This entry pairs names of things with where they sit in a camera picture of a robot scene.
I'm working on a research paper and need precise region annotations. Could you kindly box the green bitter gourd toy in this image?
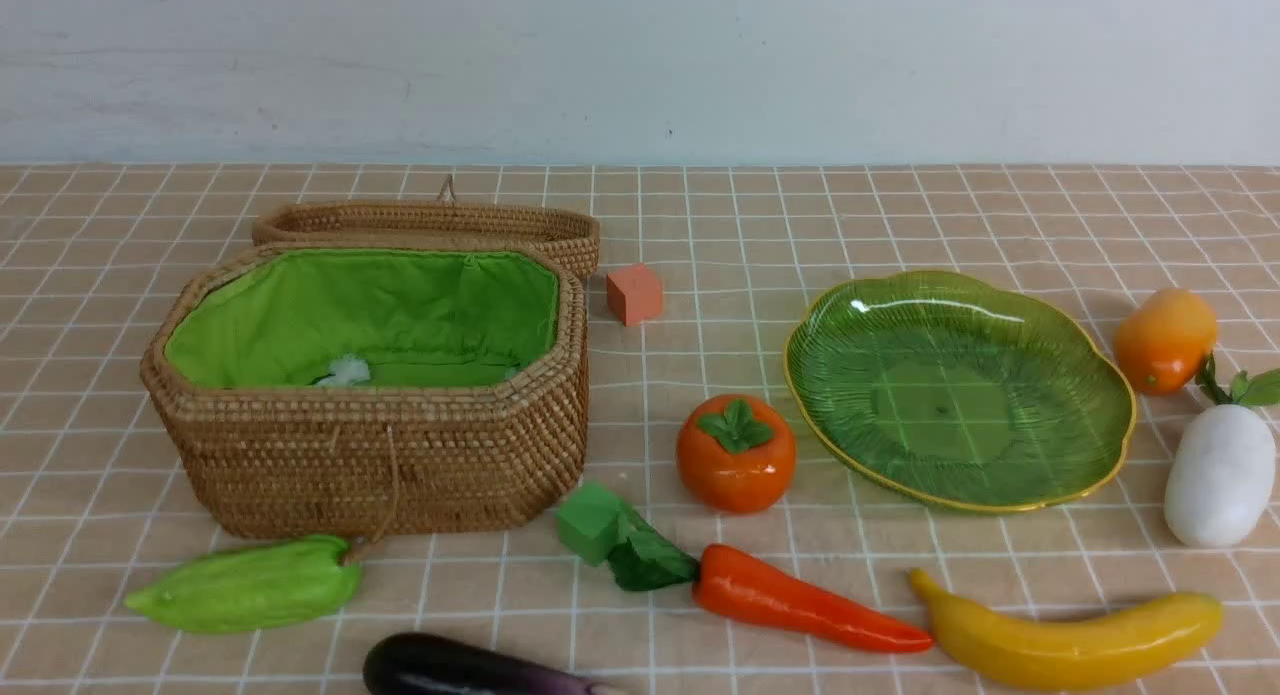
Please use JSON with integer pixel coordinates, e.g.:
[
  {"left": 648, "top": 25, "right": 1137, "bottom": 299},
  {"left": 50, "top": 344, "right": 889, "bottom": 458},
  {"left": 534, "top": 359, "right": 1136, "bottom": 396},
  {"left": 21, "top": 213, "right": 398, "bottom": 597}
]
[{"left": 124, "top": 534, "right": 364, "bottom": 634}]

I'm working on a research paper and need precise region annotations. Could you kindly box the woven wicker basket lid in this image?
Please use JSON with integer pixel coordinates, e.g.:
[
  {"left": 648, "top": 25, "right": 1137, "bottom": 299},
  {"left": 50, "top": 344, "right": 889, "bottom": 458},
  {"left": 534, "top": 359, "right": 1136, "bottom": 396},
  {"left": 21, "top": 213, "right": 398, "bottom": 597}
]
[{"left": 251, "top": 177, "right": 600, "bottom": 280}]

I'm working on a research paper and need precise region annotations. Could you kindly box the woven wicker basket green lining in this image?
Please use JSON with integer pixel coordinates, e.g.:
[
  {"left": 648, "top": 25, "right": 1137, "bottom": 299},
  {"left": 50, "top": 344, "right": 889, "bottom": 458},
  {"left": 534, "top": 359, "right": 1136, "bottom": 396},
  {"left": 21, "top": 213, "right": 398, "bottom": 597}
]
[{"left": 140, "top": 238, "right": 590, "bottom": 540}]

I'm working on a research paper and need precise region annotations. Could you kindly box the orange persimmon toy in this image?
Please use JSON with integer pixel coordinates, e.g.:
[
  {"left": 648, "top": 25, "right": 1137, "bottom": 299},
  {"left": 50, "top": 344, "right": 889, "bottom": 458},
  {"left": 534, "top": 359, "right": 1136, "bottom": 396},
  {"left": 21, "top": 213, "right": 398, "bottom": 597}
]
[{"left": 675, "top": 393, "right": 797, "bottom": 515}]

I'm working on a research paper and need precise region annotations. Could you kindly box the orange yellow mango toy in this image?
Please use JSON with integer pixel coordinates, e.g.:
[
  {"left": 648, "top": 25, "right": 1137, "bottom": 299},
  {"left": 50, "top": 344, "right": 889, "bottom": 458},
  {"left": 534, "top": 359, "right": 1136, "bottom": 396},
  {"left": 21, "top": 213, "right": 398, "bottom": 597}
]
[{"left": 1112, "top": 288, "right": 1219, "bottom": 395}]

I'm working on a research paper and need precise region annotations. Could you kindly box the yellow banana toy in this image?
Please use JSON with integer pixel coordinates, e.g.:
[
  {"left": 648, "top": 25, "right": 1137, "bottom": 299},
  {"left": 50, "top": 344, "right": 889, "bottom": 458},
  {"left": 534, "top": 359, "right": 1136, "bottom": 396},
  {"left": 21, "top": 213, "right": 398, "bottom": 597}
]
[{"left": 908, "top": 568, "right": 1225, "bottom": 692}]

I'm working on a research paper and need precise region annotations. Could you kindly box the checkered beige tablecloth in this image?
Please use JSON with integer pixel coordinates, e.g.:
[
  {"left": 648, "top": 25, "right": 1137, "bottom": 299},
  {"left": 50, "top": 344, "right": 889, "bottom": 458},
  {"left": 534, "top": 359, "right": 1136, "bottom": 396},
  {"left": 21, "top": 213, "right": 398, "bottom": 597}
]
[{"left": 1, "top": 163, "right": 1279, "bottom": 694}]

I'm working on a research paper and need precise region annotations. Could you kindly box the white radish toy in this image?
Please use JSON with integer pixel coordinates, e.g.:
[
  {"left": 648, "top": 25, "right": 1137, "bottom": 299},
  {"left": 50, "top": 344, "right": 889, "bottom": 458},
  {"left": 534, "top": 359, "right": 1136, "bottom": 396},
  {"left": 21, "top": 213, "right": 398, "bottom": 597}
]
[{"left": 1164, "top": 355, "right": 1279, "bottom": 548}]

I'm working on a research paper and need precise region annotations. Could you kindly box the green glass leaf plate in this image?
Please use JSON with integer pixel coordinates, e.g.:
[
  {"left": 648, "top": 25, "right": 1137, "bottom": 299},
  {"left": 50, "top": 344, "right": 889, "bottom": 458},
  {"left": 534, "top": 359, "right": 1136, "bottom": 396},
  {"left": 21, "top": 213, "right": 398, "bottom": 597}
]
[{"left": 783, "top": 270, "right": 1138, "bottom": 515}]

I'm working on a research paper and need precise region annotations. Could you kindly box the purple eggplant toy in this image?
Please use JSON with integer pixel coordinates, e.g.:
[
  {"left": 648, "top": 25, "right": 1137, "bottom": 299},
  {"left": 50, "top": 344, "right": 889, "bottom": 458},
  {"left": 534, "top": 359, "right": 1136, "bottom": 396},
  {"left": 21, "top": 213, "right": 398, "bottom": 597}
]
[{"left": 362, "top": 632, "right": 625, "bottom": 694}]

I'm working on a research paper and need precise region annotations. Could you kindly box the orange carrot toy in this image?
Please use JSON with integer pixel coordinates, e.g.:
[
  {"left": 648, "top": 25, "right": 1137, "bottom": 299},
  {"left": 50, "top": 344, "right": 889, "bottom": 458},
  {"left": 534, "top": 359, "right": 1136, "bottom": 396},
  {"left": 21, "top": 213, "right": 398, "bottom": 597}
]
[{"left": 605, "top": 532, "right": 934, "bottom": 653}]

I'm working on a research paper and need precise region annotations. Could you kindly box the green foam cube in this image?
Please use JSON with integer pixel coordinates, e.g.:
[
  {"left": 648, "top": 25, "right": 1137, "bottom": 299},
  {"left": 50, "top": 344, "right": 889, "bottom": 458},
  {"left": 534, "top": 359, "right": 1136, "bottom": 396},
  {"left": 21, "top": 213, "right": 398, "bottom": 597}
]
[{"left": 556, "top": 483, "right": 628, "bottom": 567}]

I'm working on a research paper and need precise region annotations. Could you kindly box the orange foam cube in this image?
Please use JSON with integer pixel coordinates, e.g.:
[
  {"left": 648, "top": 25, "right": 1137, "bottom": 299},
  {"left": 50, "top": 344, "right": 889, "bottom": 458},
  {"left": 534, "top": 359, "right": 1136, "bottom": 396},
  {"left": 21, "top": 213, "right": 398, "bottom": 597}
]
[{"left": 605, "top": 262, "right": 664, "bottom": 326}]

